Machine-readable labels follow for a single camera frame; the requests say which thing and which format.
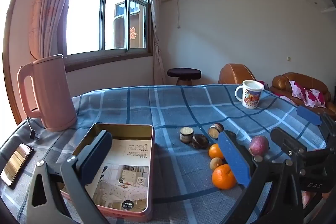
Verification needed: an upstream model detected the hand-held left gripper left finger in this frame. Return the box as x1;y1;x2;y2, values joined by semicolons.
25;130;113;224

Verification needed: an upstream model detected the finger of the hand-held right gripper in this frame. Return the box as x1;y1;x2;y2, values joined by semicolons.
296;106;336;146
270;127;331;169

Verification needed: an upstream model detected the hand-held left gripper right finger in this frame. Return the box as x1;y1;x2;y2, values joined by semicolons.
218;130;305;224

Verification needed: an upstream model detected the small brown round fruit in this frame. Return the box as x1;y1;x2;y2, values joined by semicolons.
209;157;225;170

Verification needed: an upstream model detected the orange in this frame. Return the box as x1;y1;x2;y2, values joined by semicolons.
208;143;225;160
211;164;237;190

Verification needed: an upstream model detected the purple round fruit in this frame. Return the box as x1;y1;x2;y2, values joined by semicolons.
248;135;270;157

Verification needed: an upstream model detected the small maroon cylindrical can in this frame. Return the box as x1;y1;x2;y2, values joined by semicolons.
208;123;224;139
180;127;194;144

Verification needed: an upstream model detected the pink rectangular tin box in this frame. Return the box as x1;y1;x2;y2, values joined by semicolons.
59;123;155;223

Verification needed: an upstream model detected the floral pillow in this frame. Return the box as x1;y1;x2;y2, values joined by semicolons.
289;80;328;108

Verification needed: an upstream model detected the printed paper leaflet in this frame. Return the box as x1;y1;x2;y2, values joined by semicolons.
91;139;153;212

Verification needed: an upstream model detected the brown leather sofa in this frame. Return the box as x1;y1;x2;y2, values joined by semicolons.
269;72;336;117

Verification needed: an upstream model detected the white printed mug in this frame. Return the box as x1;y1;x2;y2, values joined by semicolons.
235;80;264;109

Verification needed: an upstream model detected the pink electric kettle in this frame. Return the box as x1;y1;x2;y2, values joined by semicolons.
17;54;78;132

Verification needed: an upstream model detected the black smartphone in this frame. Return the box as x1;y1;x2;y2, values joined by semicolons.
0;143;34;187

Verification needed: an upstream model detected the blue plaid tablecloth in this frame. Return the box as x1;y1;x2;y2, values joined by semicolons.
0;84;336;224

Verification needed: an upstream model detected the dark round stool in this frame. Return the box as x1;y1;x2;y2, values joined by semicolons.
167;68;202;86

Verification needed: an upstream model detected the sliding glass window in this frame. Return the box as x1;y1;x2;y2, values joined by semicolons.
64;0;154;72

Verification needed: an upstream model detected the beige curtain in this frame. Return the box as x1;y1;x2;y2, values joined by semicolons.
146;0;168;85

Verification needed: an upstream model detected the white air conditioner pipe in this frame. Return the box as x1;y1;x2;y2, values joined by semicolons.
160;0;181;29

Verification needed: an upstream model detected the pink curtain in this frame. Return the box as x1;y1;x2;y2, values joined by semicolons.
29;0;88;60

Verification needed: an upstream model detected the black kettle cable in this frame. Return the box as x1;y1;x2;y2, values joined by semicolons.
26;116;40;140

